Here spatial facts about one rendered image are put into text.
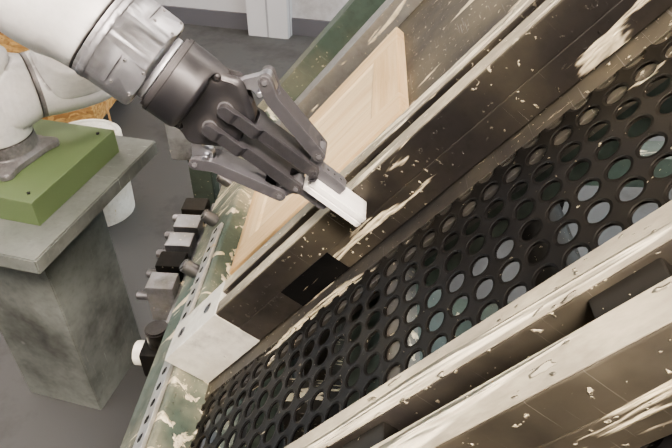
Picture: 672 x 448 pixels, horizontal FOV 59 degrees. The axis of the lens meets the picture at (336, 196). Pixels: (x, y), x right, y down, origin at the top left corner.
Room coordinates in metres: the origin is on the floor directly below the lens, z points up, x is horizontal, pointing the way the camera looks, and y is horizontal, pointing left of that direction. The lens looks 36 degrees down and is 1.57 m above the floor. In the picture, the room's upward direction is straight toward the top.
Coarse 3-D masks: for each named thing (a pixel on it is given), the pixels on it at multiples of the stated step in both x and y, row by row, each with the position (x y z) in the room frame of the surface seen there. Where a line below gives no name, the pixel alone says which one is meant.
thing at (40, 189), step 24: (48, 120) 1.37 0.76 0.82; (72, 144) 1.25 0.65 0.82; (96, 144) 1.25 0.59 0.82; (24, 168) 1.14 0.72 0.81; (48, 168) 1.14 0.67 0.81; (72, 168) 1.15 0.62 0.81; (96, 168) 1.22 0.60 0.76; (0, 192) 1.05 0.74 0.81; (24, 192) 1.05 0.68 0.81; (48, 192) 1.06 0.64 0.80; (72, 192) 1.13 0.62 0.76; (0, 216) 1.03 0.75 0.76; (24, 216) 1.02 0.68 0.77; (48, 216) 1.04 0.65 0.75
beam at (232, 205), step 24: (240, 192) 0.92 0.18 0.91; (240, 216) 0.85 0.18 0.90; (216, 264) 0.72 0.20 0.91; (168, 336) 0.62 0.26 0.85; (144, 384) 0.54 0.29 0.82; (168, 384) 0.49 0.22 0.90; (192, 384) 0.49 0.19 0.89; (144, 408) 0.48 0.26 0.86; (168, 408) 0.45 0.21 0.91; (192, 408) 0.46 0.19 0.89; (168, 432) 0.42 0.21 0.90; (192, 432) 0.43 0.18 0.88
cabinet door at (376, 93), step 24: (384, 48) 0.96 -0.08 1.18; (360, 72) 0.97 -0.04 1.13; (384, 72) 0.86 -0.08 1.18; (336, 96) 0.98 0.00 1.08; (360, 96) 0.88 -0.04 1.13; (384, 96) 0.78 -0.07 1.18; (312, 120) 0.99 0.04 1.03; (336, 120) 0.88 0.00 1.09; (360, 120) 0.79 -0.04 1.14; (384, 120) 0.71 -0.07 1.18; (336, 144) 0.79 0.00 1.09; (360, 144) 0.71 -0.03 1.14; (336, 168) 0.71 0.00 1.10; (264, 216) 0.80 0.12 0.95; (288, 216) 0.70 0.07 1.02; (240, 240) 0.79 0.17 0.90; (264, 240) 0.71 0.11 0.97; (240, 264) 0.71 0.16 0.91
